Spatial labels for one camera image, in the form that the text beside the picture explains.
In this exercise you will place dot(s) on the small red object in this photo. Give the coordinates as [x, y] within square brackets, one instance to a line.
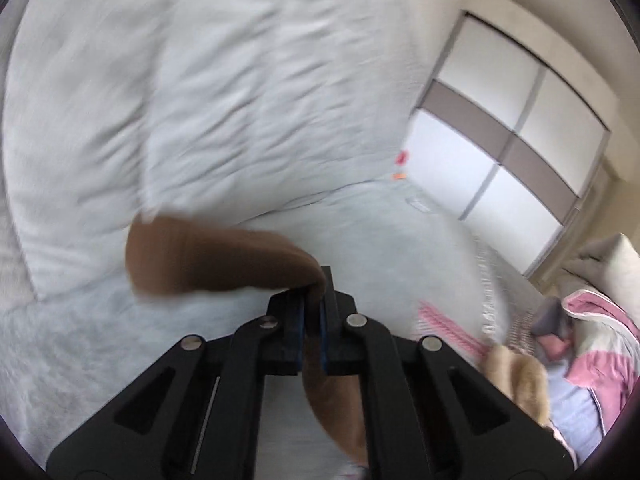
[401, 157]

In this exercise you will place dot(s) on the grey cloth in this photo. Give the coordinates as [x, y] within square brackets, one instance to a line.
[550, 317]

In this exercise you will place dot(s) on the small flat white object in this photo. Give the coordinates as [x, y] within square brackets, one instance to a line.
[419, 205]

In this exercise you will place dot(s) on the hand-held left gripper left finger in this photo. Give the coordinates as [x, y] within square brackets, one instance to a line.
[298, 332]

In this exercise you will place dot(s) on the brown coat with fur collar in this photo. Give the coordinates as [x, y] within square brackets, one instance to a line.
[200, 260]

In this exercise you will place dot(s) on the pink and white quilt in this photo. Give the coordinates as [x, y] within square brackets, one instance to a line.
[600, 350]

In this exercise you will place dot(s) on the beige pillow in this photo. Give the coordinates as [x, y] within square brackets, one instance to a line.
[620, 270]

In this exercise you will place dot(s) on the grey plush bed sheet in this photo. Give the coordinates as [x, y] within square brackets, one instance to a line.
[100, 360]

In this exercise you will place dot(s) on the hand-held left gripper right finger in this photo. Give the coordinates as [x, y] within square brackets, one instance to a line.
[324, 332]

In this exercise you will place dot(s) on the white wardrobe with grey band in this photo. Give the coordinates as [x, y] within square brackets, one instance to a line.
[500, 135]

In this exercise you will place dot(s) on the light grey quilted duvet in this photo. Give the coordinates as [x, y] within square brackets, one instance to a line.
[225, 85]

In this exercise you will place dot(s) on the grey throw with white fringe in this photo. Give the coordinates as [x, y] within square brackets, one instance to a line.
[510, 295]

